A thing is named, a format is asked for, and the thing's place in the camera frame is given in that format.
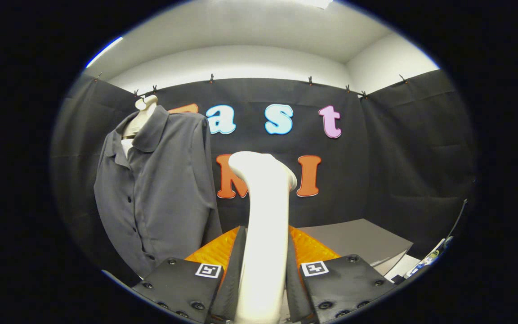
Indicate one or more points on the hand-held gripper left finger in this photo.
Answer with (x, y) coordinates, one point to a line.
(182, 288)

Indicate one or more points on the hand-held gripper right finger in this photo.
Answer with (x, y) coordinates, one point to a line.
(344, 288)

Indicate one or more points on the dark grey button shirt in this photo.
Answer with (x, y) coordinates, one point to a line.
(164, 189)

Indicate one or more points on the white garment steamer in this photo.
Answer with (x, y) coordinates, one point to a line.
(265, 225)

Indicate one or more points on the cream garment hanger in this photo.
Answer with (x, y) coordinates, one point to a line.
(142, 118)

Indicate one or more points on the grey top beige drawer cabinet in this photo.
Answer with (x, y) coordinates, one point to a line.
(358, 238)

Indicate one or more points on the pile of small desk items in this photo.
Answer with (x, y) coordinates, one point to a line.
(430, 260)

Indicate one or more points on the black backdrop cloth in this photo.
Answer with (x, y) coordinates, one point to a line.
(398, 157)

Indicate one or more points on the white board behind shirt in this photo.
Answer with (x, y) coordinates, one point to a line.
(126, 146)

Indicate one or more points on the row of black clips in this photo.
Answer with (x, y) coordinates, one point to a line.
(211, 78)

